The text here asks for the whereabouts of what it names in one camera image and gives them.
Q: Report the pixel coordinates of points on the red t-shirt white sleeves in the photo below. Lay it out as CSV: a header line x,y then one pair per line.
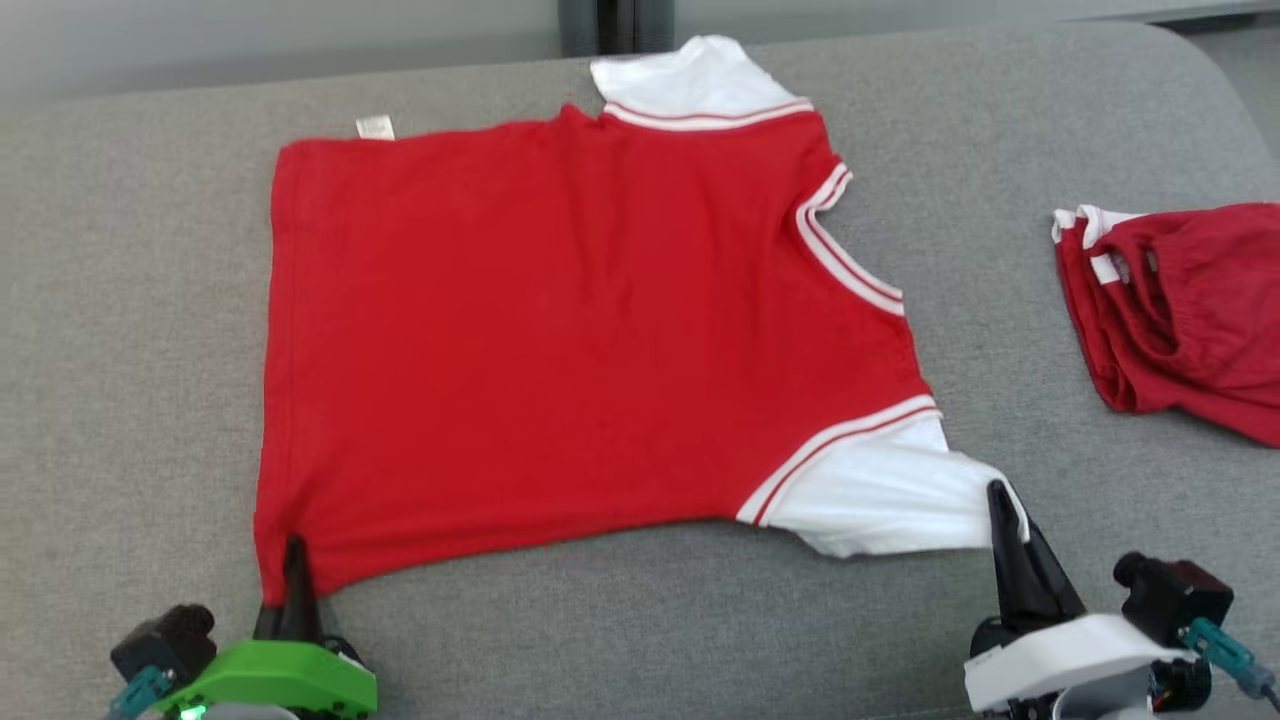
x,y
560,330

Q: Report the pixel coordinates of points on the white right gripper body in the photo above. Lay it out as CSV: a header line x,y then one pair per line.
x,y
1060,655

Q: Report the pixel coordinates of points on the grey wall baseboard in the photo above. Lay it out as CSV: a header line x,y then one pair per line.
x,y
1170,10

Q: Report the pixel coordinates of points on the black right gripper motor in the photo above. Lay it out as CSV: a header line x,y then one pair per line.
x,y
1182,685

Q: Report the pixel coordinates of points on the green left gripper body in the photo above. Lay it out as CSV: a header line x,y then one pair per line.
x,y
270,675

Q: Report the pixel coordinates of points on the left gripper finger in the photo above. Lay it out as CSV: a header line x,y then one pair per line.
x,y
270,622
300,600

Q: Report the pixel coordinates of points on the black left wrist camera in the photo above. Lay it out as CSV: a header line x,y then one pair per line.
x,y
165,640

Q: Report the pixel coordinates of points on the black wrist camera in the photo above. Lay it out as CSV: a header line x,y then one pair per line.
x,y
1175,595
165,640

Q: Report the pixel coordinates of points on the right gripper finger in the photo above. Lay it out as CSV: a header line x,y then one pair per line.
x,y
1010,570
1052,590

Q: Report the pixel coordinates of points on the grey partition post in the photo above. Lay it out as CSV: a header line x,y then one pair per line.
x,y
580,25

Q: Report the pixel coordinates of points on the red shorts white lining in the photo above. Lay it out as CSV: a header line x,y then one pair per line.
x,y
1200,320

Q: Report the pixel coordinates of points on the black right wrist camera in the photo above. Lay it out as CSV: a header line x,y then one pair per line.
x,y
1175,595

